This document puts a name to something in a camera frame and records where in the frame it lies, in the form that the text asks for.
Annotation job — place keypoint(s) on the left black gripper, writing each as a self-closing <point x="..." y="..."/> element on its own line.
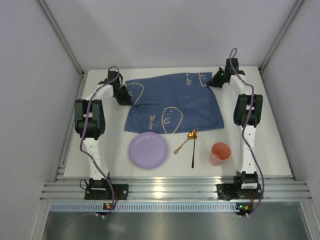
<point x="124" y="96"/>

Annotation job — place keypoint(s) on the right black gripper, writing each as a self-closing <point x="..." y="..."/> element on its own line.
<point x="216" y="80"/>

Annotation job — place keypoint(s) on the blue cloth placemat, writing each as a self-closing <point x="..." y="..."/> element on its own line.
<point x="172" y="104"/>

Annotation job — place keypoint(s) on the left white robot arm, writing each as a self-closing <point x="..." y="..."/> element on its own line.
<point x="90" y="124"/>

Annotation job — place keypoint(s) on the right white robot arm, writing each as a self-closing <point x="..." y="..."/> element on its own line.
<point x="247" y="115"/>

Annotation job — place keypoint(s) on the copper fork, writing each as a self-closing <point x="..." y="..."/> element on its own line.
<point x="193" y="152"/>

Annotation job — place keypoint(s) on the gold spoon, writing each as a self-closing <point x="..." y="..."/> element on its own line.
<point x="192" y="135"/>

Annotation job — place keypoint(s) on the purple plastic plate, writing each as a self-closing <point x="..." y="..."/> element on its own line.
<point x="148" y="150"/>

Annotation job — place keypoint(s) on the orange plastic cup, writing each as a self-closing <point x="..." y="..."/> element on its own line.
<point x="220" y="153"/>

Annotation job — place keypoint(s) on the left aluminium frame post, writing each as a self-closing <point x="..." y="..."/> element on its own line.
<point x="58" y="32"/>

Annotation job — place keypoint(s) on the aluminium frame post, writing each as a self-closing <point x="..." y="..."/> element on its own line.
<point x="297" y="6"/>
<point x="58" y="32"/>

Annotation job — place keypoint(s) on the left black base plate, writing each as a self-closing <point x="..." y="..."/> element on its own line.
<point x="93" y="192"/>

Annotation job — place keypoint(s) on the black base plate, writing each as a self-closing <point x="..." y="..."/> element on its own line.
<point x="230" y="191"/>
<point x="93" y="192"/>

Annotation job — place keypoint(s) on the right aluminium frame post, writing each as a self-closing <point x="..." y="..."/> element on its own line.
<point x="297" y="6"/>

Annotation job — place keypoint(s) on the aluminium mounting rail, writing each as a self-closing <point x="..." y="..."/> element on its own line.
<point x="174" y="189"/>

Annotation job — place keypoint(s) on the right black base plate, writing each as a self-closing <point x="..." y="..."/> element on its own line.
<point x="230" y="191"/>

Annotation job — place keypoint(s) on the perforated cable duct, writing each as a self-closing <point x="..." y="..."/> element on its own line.
<point x="149" y="207"/>

